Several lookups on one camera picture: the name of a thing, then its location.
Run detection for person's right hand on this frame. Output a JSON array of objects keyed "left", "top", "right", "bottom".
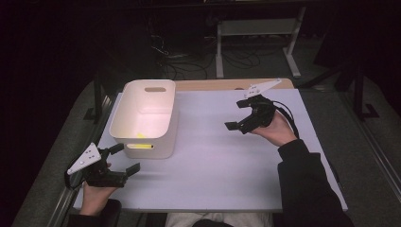
[{"left": 250, "top": 110, "right": 298, "bottom": 148}]

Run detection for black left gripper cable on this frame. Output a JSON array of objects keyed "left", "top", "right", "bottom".
[{"left": 63, "top": 169, "right": 86, "bottom": 191}]

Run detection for person's left hand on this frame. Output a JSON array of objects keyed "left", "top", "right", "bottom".
[{"left": 79, "top": 162, "right": 118, "bottom": 217}]

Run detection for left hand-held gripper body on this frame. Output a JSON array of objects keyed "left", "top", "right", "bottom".
[{"left": 66, "top": 142, "right": 129, "bottom": 188}]

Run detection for yellow shuttlecock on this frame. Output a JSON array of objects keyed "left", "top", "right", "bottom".
[{"left": 126, "top": 131, "right": 155, "bottom": 150}]

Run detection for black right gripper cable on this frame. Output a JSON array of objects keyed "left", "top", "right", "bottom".
[{"left": 271, "top": 100, "right": 301, "bottom": 140}]

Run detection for white plastic storage bin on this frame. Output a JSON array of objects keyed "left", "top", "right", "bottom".
[{"left": 109, "top": 79, "right": 180, "bottom": 160}]

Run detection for tangle of black floor cables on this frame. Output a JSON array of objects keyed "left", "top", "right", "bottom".
[{"left": 147, "top": 17, "right": 264, "bottom": 80}]

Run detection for white metal desk frame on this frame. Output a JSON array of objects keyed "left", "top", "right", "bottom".
[{"left": 215, "top": 6, "right": 307, "bottom": 79}]

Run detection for grey metal floor rail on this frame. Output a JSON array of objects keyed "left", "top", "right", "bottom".
[
  {"left": 46, "top": 94, "right": 115, "bottom": 227},
  {"left": 341, "top": 93, "right": 401, "bottom": 203}
]

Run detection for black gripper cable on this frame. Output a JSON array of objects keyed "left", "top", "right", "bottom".
[
  {"left": 63, "top": 169, "right": 86, "bottom": 191},
  {"left": 271, "top": 100, "right": 301, "bottom": 140}
]

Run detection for person's legs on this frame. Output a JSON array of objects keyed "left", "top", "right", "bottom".
[{"left": 164, "top": 212, "right": 274, "bottom": 227}]

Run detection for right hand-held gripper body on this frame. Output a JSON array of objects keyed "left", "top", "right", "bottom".
[{"left": 237, "top": 78, "right": 283, "bottom": 135}]

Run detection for black metal stand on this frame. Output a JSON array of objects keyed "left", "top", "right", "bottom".
[
  {"left": 352, "top": 61, "right": 381, "bottom": 121},
  {"left": 82, "top": 73, "right": 106, "bottom": 123}
]

